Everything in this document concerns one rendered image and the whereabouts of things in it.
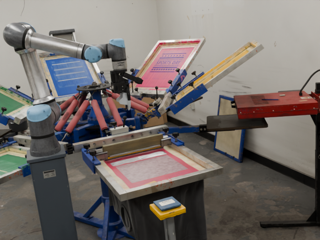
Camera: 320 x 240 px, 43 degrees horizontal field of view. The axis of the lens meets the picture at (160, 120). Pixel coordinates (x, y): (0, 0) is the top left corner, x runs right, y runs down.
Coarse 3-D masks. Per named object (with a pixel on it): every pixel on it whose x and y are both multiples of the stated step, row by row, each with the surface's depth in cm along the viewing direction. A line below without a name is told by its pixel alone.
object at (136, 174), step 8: (112, 160) 255; (112, 168) 241; (120, 168) 240; (128, 168) 239; (136, 168) 237; (144, 168) 236; (120, 176) 227; (128, 176) 226; (136, 176) 225; (144, 176) 224; (152, 176) 223; (160, 176) 222; (128, 184) 215; (136, 184) 214
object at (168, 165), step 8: (144, 152) 264; (152, 152) 262; (168, 152) 259; (144, 160) 249; (152, 160) 247; (160, 160) 246; (168, 160) 245; (176, 160) 243; (152, 168) 235; (160, 168) 233; (168, 168) 232; (176, 168) 231; (184, 168) 230; (192, 168) 229; (168, 176) 221; (176, 176) 219
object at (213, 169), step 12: (192, 156) 240; (96, 168) 235; (216, 168) 216; (108, 180) 214; (168, 180) 206; (180, 180) 207; (192, 180) 210; (120, 192) 197; (132, 192) 198; (144, 192) 200
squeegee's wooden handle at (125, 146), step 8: (152, 136) 262; (160, 136) 264; (112, 144) 253; (120, 144) 254; (128, 144) 256; (136, 144) 258; (144, 144) 261; (152, 144) 263; (160, 144) 265; (112, 152) 253; (120, 152) 255
